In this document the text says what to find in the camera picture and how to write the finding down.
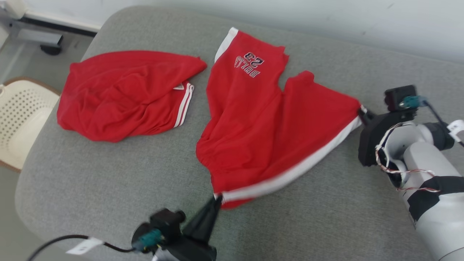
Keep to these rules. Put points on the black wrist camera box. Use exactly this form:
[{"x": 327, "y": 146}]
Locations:
[
  {"x": 165, "y": 221},
  {"x": 397, "y": 96}
]

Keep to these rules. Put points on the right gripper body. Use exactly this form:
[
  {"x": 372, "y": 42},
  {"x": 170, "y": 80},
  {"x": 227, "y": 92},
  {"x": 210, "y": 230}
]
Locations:
[{"x": 373, "y": 141}]

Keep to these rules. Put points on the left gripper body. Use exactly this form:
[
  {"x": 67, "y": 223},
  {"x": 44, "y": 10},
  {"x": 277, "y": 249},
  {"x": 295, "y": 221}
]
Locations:
[{"x": 192, "y": 252}]

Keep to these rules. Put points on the beige perforated chair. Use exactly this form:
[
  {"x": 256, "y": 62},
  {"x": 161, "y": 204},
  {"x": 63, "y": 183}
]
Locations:
[{"x": 21, "y": 116}]

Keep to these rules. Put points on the grey fabric sofa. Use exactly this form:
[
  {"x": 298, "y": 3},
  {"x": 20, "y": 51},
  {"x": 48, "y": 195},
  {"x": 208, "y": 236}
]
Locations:
[{"x": 108, "y": 181}]

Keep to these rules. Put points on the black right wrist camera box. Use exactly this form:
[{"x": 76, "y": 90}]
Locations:
[{"x": 397, "y": 96}]

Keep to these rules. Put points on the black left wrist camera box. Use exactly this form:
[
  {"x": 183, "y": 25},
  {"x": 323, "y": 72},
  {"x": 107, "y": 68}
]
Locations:
[{"x": 165, "y": 221}]

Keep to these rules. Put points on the red basketball jersey white sleeves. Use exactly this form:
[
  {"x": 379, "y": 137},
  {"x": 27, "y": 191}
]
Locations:
[{"x": 119, "y": 98}]

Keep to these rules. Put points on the grey metal furniture base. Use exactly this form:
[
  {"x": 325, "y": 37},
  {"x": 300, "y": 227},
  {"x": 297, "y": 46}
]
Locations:
[{"x": 32, "y": 36}]

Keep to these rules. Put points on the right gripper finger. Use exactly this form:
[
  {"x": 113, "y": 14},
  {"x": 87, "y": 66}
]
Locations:
[{"x": 365, "y": 115}]

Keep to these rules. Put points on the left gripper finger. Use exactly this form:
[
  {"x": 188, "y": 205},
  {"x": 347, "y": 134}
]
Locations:
[{"x": 206, "y": 221}]

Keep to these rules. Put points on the red shorts white side stripe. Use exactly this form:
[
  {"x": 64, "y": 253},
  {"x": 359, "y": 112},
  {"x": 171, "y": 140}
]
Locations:
[{"x": 261, "y": 127}]

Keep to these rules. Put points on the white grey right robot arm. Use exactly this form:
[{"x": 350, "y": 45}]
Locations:
[{"x": 427, "y": 159}]

